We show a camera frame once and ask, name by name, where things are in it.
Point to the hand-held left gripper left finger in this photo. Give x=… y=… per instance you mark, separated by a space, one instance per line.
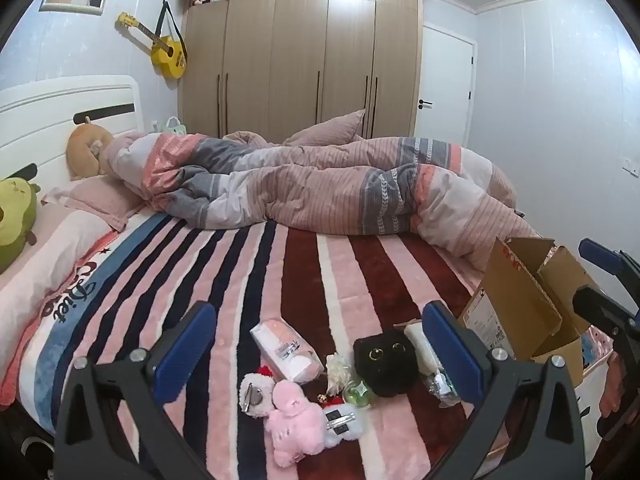
x=184 y=347

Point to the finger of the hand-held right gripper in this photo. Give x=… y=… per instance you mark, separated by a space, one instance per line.
x=605 y=312
x=607 y=260

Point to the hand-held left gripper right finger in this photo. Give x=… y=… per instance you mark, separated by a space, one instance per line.
x=455 y=355

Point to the cardboard box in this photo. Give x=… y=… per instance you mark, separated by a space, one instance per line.
x=515 y=300

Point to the packaged pink towel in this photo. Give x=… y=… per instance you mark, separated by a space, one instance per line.
x=287 y=352

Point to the white fabric flower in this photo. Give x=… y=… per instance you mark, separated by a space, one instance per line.
x=339 y=372

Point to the white roll in plastic wrap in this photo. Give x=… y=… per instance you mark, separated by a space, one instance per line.
x=419 y=347

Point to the black cat plush toy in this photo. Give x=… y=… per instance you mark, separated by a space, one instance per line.
x=385 y=365

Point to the pink cloth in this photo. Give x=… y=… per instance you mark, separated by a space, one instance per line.
x=610 y=387

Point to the white plush keyring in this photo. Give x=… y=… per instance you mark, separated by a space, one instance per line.
x=256 y=395

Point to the green glass ball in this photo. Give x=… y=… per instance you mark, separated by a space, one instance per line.
x=360 y=394

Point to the white plush with hair clips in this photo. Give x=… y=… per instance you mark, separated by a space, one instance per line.
x=345 y=425

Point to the pink plush toy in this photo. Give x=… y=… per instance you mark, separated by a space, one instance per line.
x=295 y=425

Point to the striped plush blanket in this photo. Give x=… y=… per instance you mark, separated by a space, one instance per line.
x=310 y=275

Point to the pink pillow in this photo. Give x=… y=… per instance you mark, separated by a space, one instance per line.
x=45 y=270
x=330 y=130
x=100 y=200

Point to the green avocado plush toy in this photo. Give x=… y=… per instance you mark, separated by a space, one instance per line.
x=15 y=225

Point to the pink grey striped quilt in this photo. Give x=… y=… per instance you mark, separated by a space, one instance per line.
x=325 y=190

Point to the brown plush cushion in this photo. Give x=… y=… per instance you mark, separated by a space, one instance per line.
x=82 y=152

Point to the white green bag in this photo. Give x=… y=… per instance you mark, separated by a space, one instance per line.
x=171 y=126

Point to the white door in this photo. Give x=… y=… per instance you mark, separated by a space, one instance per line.
x=445 y=85

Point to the white bed headboard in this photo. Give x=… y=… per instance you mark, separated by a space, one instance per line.
x=50 y=105

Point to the yellow guitar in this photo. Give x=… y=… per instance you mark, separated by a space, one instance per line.
x=167 y=52

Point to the wooden wardrobe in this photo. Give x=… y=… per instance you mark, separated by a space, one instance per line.
x=300 y=60

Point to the white wall switch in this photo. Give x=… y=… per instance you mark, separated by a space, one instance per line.
x=630 y=166

